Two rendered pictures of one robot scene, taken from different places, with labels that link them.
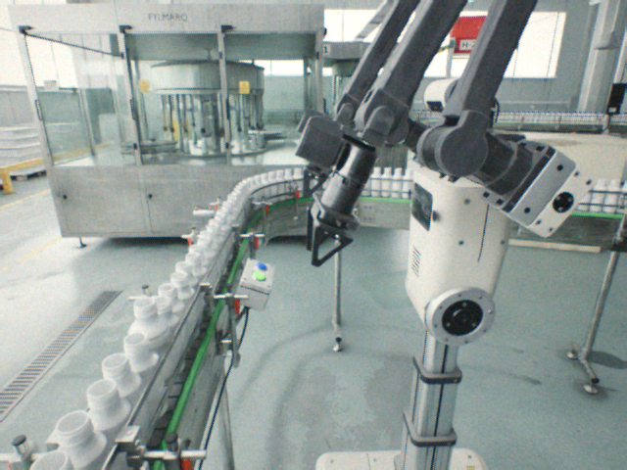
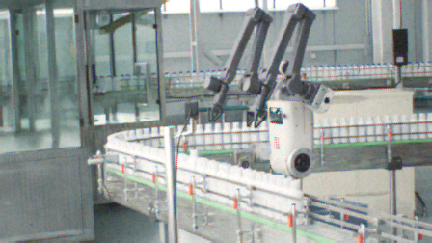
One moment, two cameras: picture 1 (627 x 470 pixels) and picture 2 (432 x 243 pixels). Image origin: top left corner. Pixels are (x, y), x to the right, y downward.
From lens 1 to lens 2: 402 cm
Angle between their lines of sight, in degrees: 25
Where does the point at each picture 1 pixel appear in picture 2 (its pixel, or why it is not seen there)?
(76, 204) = not seen: outside the picture
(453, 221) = (292, 117)
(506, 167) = (308, 91)
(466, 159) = (296, 88)
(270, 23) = not seen: outside the picture
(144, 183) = not seen: outside the picture
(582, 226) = (364, 153)
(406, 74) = (276, 64)
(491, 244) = (308, 125)
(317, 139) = (253, 85)
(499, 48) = (299, 55)
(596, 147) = (383, 101)
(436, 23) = (282, 49)
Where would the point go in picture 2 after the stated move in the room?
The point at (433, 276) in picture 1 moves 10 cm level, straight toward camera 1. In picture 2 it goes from (287, 144) to (290, 146)
